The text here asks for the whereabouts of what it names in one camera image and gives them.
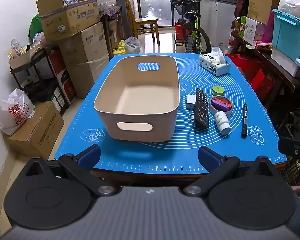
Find red bucket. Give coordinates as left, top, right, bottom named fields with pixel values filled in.
left=174, top=22, right=188, bottom=47

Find beige plastic storage basket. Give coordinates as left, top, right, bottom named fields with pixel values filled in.
left=94, top=56, right=180, bottom=142

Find green bag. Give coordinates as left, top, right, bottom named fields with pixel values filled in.
left=29, top=14, right=44, bottom=43

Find clear tape roll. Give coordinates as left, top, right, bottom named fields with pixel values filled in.
left=209, top=96, right=233, bottom=117

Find small cardboard box with handle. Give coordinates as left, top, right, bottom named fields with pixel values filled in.
left=9, top=42, right=44, bottom=70

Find white tissue pack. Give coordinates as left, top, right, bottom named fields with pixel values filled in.
left=199, top=47, right=231, bottom=77

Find open cardboard box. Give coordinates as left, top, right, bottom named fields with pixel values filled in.
left=36, top=0, right=100, bottom=42

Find white plastic bag red print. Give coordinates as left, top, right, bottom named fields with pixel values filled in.
left=0, top=79, right=35, bottom=136

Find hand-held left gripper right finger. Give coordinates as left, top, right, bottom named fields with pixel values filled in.
left=182, top=146, right=278, bottom=197

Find wooden chair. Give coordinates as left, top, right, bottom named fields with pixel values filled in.
left=124, top=0, right=160, bottom=47

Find cardboard box with black print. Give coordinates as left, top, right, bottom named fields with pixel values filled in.
left=7, top=101, right=65, bottom=160

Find tall flat cardboard box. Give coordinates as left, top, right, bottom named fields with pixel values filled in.
left=247, top=0, right=287, bottom=25

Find white foam box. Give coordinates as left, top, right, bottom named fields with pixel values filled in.
left=271, top=46, right=300, bottom=78

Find blue silicone baking mat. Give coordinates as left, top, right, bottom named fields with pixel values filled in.
left=54, top=52, right=287, bottom=174

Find red and white appliance box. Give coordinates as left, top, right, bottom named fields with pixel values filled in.
left=51, top=50, right=77, bottom=105

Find dark wooden cabinet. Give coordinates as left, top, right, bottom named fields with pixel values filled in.
left=100, top=5, right=125, bottom=55

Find white refrigerator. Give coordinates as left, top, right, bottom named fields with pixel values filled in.
left=200, top=0, right=238, bottom=54

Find purple and orange plastic block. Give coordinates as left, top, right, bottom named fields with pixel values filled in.
left=213, top=98, right=232, bottom=111

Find large plain cardboard box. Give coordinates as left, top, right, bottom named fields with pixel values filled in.
left=59, top=22, right=108, bottom=64

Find white pill bottle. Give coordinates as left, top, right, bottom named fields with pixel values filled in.
left=214, top=112, right=232, bottom=135

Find dark wooden side table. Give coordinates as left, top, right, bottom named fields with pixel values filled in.
left=230, top=30, right=300, bottom=110

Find yellow plastic jug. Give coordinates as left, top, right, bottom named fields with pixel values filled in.
left=112, top=40, right=127, bottom=55

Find red gift bags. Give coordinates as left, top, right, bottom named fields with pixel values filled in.
left=225, top=54, right=274, bottom=100

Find black plastic crate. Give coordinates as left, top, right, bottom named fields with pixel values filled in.
left=272, top=105, right=300, bottom=188

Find white charger adapter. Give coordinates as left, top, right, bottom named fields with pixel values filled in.
left=186, top=94, right=196, bottom=110

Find green and black bicycle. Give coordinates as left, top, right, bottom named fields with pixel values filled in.
left=164, top=0, right=213, bottom=54

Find black metal shelf rack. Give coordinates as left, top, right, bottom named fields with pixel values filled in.
left=10, top=44, right=77, bottom=112

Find grey plastic bag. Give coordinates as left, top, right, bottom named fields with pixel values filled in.
left=124, top=36, right=141, bottom=54

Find black remote control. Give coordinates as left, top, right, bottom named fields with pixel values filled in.
left=194, top=88, right=209, bottom=130

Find green and white carton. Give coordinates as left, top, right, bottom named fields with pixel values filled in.
left=240, top=16, right=258, bottom=46

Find teal plastic storage bin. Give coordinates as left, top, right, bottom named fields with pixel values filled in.
left=272, top=9, right=300, bottom=63

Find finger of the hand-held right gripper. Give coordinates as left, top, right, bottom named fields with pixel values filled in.
left=278, top=137, right=300, bottom=157

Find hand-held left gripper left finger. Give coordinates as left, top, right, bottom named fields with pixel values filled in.
left=24, top=144, right=118, bottom=197

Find black marker pen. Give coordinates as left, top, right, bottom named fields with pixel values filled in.
left=241, top=103, right=248, bottom=138

